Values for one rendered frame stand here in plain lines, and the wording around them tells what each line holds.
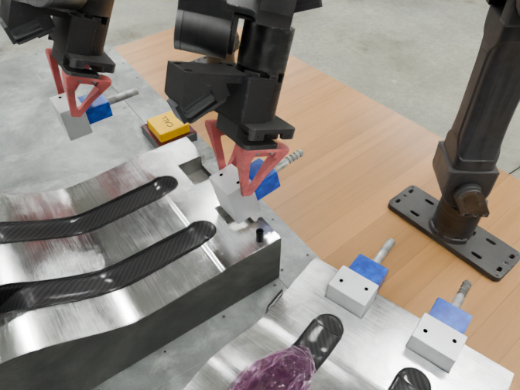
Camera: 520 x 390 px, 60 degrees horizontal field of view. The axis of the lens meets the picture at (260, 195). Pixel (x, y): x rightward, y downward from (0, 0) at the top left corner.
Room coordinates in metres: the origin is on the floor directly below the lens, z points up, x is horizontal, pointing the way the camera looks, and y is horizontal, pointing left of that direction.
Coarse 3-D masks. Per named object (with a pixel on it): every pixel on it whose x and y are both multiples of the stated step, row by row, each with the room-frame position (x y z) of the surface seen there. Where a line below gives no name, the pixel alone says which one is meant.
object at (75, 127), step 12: (60, 96) 0.60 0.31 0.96; (84, 96) 0.62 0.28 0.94; (120, 96) 0.63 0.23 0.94; (132, 96) 0.65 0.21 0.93; (60, 108) 0.57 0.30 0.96; (96, 108) 0.59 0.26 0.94; (108, 108) 0.60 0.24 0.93; (60, 120) 0.58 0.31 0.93; (72, 120) 0.57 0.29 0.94; (84, 120) 0.58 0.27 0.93; (96, 120) 0.59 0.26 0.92; (72, 132) 0.56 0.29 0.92; (84, 132) 0.57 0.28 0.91
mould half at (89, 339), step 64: (64, 192) 0.46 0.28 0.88; (192, 192) 0.46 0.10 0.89; (0, 256) 0.31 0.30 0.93; (64, 256) 0.34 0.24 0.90; (128, 256) 0.35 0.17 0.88; (192, 256) 0.35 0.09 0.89; (256, 256) 0.35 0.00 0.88; (0, 320) 0.23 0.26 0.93; (64, 320) 0.24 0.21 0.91; (128, 320) 0.26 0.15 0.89; (192, 320) 0.29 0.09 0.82; (0, 384) 0.18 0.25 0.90; (64, 384) 0.20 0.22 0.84
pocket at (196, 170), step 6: (198, 156) 0.54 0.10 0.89; (186, 162) 0.52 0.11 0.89; (192, 162) 0.53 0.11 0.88; (198, 162) 0.54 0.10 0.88; (204, 162) 0.54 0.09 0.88; (180, 168) 0.52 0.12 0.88; (186, 168) 0.52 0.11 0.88; (192, 168) 0.53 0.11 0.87; (198, 168) 0.53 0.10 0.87; (204, 168) 0.53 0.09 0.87; (186, 174) 0.52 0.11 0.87; (192, 174) 0.52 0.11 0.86; (198, 174) 0.52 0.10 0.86; (204, 174) 0.52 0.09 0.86; (210, 174) 0.51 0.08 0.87; (192, 180) 0.51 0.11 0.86; (198, 180) 0.51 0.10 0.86; (204, 180) 0.51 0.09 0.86
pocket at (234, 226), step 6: (222, 210) 0.43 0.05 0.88; (222, 216) 0.43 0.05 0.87; (228, 216) 0.44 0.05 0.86; (252, 216) 0.42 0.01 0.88; (228, 222) 0.42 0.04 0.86; (234, 222) 0.42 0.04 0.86; (246, 222) 0.42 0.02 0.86; (252, 222) 0.42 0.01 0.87; (234, 228) 0.41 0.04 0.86; (240, 228) 0.41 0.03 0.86
